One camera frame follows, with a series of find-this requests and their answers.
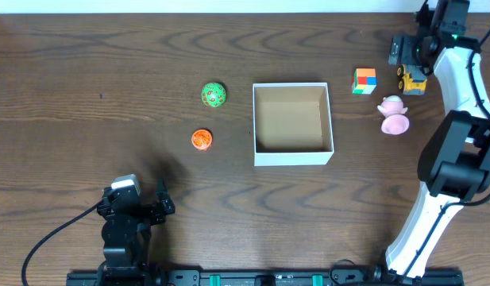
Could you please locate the green patterned egg ball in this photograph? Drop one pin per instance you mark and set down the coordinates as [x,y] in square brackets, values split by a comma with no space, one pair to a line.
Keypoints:
[213,94]

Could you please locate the pink duck toy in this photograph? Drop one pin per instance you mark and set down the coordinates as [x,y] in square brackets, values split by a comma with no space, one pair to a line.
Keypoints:
[395,122]

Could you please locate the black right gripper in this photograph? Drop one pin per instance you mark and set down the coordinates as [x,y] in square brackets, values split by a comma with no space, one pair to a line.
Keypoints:
[407,56]

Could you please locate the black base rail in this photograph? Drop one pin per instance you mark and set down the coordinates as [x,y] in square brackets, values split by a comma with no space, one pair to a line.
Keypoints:
[197,278]

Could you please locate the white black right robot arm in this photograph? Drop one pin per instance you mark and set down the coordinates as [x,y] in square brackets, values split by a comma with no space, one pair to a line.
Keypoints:
[454,166]

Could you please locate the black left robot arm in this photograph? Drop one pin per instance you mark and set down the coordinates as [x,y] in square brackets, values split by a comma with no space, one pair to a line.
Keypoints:
[127,229]

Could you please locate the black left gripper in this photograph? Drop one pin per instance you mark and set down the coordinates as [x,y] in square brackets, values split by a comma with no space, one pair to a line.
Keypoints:
[145,210]

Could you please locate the white cardboard box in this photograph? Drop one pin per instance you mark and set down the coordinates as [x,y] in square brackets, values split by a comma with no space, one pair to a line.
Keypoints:
[292,124]

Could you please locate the orange spiral disc toy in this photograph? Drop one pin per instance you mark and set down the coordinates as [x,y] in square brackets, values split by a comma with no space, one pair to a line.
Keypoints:
[202,139]

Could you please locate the colourful puzzle cube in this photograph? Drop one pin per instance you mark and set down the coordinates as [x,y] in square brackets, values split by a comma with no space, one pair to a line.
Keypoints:
[364,81]

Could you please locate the yellow grey toy truck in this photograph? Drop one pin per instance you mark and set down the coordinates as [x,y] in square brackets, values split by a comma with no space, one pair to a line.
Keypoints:
[411,80]

